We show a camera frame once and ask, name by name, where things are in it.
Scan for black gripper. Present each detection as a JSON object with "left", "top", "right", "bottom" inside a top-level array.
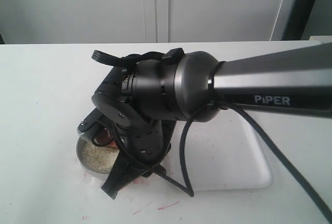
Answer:
[{"left": 77, "top": 108, "right": 174, "bottom": 199}]

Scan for brown wooden spoon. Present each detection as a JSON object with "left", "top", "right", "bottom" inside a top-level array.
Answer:
[{"left": 94, "top": 129, "right": 114, "bottom": 147}]

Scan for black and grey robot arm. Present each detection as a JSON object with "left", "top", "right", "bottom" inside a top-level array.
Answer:
[{"left": 77, "top": 43, "right": 331, "bottom": 198}]

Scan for steel bowl of rice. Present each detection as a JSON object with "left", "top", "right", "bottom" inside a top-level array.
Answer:
[{"left": 76, "top": 138, "right": 119, "bottom": 180}]

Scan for white plastic tray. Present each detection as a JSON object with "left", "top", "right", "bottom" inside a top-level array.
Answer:
[{"left": 165, "top": 109, "right": 273, "bottom": 191}]

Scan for white cabinet doors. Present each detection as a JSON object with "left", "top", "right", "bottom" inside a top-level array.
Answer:
[{"left": 1, "top": 0, "right": 295, "bottom": 44}]

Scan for black cable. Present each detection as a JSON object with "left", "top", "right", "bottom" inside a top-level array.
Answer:
[{"left": 91, "top": 49, "right": 332, "bottom": 222}]

